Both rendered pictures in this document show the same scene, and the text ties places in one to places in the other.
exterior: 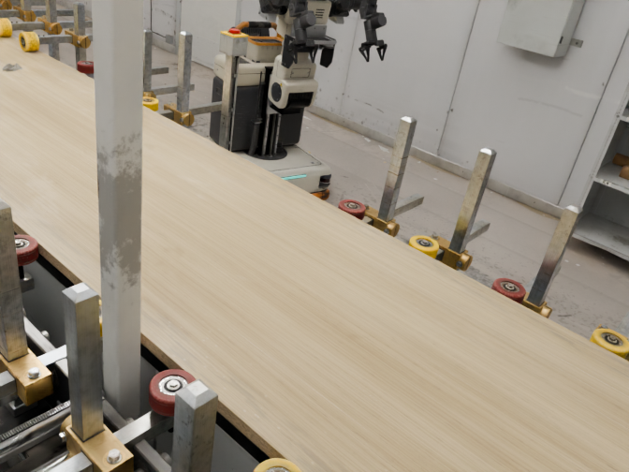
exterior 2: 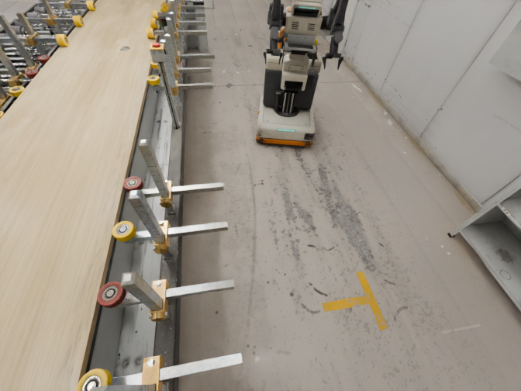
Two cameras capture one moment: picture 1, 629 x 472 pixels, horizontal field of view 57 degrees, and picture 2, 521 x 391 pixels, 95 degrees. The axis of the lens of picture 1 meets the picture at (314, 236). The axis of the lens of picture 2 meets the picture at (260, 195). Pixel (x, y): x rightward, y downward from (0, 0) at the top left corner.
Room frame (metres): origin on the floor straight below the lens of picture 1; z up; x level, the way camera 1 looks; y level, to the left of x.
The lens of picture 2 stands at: (1.37, -0.99, 1.77)
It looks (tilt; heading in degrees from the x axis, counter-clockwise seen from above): 52 degrees down; 40
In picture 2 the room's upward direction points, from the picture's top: 5 degrees clockwise
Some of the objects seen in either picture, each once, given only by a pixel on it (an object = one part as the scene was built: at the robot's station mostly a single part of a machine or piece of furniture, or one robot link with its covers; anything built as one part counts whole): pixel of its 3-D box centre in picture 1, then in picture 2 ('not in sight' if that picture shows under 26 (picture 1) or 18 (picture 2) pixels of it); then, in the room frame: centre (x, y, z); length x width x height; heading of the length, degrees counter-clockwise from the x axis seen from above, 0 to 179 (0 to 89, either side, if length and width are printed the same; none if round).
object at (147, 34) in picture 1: (145, 88); (174, 68); (2.35, 0.80, 0.87); 0.04 x 0.04 x 0.48; 54
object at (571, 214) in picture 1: (541, 287); (153, 301); (1.31, -0.61, 0.87); 0.04 x 0.04 x 0.48; 54
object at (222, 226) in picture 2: (452, 244); (177, 232); (1.54, -0.41, 0.83); 0.43 x 0.03 x 0.04; 144
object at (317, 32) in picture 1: (308, 46); (299, 50); (3.15, 0.21, 0.99); 0.28 x 0.16 x 0.22; 130
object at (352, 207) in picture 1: (348, 221); (136, 189); (1.52, -0.09, 0.85); 0.08 x 0.08 x 0.11
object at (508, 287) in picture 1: (503, 303); (116, 297); (1.23, -0.50, 0.85); 0.08 x 0.08 x 0.11
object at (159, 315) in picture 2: (524, 303); (160, 300); (1.33, -0.59, 0.80); 0.14 x 0.06 x 0.05; 54
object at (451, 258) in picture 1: (447, 253); (162, 237); (1.47, -0.39, 0.83); 0.14 x 0.06 x 0.05; 54
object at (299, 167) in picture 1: (262, 169); (284, 119); (3.37, 0.40, 0.16); 0.67 x 0.64 x 0.25; 40
